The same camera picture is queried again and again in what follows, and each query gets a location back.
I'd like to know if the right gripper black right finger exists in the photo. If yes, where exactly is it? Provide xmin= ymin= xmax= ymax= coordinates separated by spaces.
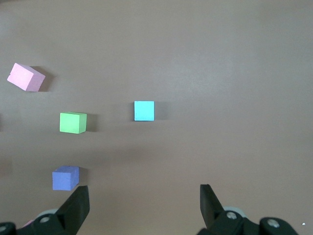
xmin=198 ymin=184 xmax=260 ymax=235

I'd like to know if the purple foam block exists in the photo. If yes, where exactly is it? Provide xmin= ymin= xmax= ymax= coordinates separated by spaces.
xmin=52 ymin=165 xmax=80 ymax=191

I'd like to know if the pink foam block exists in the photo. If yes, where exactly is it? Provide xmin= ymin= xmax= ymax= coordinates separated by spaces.
xmin=6 ymin=63 xmax=46 ymax=93

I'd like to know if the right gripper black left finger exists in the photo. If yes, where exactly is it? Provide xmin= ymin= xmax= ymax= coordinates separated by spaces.
xmin=34 ymin=185 xmax=90 ymax=235

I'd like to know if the cyan foam block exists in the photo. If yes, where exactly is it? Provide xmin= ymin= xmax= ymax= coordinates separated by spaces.
xmin=134 ymin=100 xmax=155 ymax=122

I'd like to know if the green foam block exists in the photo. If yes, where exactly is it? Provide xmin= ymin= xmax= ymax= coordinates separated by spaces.
xmin=59 ymin=112 xmax=88 ymax=134

